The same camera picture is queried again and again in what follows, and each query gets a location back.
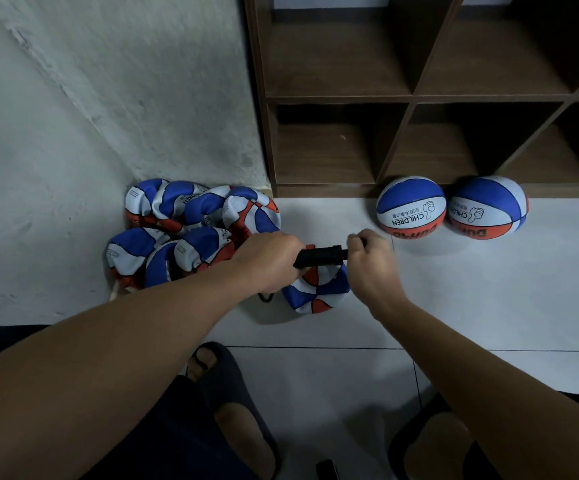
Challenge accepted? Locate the brown wooden cubby shelf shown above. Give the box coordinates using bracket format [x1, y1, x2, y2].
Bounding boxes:
[242, 0, 579, 200]

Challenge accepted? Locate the person's left hand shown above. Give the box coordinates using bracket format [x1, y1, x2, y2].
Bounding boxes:
[226, 231, 307, 297]

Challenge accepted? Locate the black hand pump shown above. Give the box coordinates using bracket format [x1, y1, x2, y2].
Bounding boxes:
[256, 245, 351, 304]

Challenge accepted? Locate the person's left forearm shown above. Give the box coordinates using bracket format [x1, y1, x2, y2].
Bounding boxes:
[0, 263, 261, 480]

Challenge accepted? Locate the person's right forearm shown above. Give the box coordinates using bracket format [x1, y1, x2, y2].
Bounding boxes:
[369, 293, 579, 480]

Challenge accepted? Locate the person's right hand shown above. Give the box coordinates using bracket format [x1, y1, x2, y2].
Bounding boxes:
[344, 229, 411, 323]

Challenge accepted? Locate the black sandal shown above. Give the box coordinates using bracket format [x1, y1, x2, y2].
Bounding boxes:
[184, 341, 284, 480]
[386, 389, 491, 480]

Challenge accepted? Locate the blue white red basketball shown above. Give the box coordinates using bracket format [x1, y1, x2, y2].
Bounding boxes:
[144, 225, 237, 289]
[374, 175, 449, 242]
[280, 245, 353, 317]
[184, 185, 284, 242]
[104, 225, 176, 292]
[445, 175, 531, 242]
[122, 177, 207, 235]

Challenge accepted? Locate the person's left foot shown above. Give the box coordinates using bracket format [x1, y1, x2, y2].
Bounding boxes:
[188, 347, 277, 480]

